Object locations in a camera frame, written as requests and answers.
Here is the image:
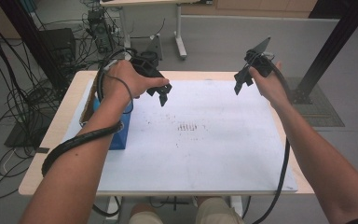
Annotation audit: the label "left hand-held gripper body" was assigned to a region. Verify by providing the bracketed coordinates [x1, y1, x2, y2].
[130, 33, 169, 82]

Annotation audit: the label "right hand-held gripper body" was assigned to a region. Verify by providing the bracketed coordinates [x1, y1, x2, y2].
[243, 36, 276, 78]

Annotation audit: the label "blue cardboard box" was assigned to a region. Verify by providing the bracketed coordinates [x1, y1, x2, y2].
[79, 78, 132, 151]

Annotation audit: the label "person's right hand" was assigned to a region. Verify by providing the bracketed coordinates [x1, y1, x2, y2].
[249, 60, 293, 109]

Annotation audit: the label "person's left hand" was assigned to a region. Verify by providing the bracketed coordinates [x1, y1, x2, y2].
[101, 60, 171, 108]

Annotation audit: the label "white background desk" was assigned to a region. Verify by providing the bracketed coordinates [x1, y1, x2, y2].
[99, 0, 213, 61]

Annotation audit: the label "black computer tower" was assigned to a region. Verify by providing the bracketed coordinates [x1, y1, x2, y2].
[87, 8, 117, 54]

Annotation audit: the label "white table mat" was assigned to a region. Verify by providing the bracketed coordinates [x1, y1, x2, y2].
[62, 78, 298, 194]

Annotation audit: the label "black equipment case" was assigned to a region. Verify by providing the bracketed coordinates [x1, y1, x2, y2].
[38, 27, 77, 63]

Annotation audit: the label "light wooden table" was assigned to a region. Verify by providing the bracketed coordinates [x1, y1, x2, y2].
[18, 70, 315, 222]

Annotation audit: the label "person's left leg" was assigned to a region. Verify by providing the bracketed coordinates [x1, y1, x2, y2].
[129, 203, 164, 224]

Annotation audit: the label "person's leg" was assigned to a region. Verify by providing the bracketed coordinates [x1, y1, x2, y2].
[195, 196, 245, 224]
[129, 203, 164, 224]

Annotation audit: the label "person's right leg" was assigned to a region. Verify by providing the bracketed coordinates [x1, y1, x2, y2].
[195, 196, 245, 224]

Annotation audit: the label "dark floor plate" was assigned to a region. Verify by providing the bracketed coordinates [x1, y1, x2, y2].
[4, 119, 54, 148]

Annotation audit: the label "thin grey cable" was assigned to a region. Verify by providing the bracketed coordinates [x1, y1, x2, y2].
[103, 63, 134, 115]

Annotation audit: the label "black metal frame post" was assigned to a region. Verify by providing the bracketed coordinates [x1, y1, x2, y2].
[292, 0, 358, 105]
[0, 0, 71, 91]

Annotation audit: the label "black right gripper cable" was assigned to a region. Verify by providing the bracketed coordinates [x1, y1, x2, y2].
[243, 50, 293, 224]

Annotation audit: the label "tangle of black floor cables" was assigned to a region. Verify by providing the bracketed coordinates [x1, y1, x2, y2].
[0, 0, 94, 203]

